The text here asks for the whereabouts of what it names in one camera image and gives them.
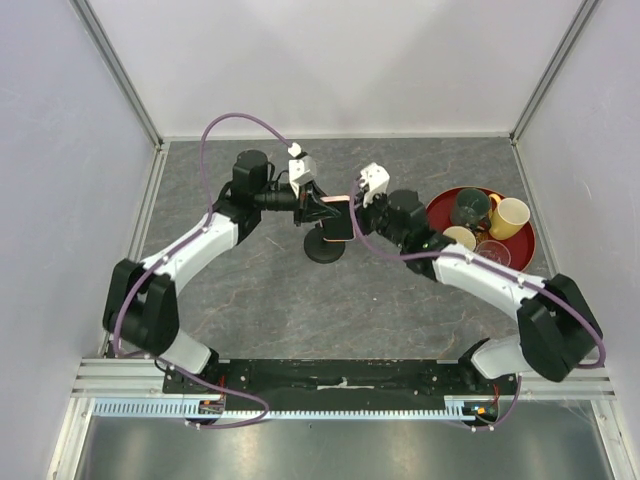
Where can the white cable duct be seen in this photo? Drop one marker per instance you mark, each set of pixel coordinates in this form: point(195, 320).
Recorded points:
point(181, 408)

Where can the phone with pink case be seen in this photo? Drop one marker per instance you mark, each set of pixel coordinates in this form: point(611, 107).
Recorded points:
point(338, 229)

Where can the clear drinking glass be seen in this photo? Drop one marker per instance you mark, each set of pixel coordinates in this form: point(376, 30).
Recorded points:
point(494, 251)

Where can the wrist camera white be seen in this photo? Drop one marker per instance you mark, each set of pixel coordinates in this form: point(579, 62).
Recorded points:
point(302, 168)
point(373, 180)

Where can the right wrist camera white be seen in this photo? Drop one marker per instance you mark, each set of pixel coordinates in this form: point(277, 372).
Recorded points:
point(373, 180)

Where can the dark green mug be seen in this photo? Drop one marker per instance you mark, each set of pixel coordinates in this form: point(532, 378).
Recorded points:
point(471, 209)

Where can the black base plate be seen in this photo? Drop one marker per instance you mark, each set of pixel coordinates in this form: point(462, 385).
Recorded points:
point(356, 384)

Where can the black phone stand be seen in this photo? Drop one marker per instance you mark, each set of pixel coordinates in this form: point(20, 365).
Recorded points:
point(320, 250)

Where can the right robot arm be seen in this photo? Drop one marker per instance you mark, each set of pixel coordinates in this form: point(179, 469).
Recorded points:
point(556, 330)

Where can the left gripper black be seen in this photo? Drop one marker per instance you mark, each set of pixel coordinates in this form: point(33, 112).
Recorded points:
point(310, 207)

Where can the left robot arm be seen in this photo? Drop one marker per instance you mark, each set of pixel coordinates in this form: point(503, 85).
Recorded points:
point(141, 306)

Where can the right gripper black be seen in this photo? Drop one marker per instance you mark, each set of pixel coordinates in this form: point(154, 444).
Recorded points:
point(361, 212)

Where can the cream white cup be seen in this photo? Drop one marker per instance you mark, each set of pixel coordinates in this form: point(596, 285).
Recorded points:
point(462, 236)

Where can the yellow mug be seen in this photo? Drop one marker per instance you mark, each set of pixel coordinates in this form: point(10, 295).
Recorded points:
point(507, 216)

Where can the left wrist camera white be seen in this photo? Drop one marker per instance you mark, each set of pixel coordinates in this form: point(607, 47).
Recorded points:
point(302, 168)

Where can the round red tray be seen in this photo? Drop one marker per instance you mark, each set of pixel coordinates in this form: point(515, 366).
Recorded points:
point(522, 245)

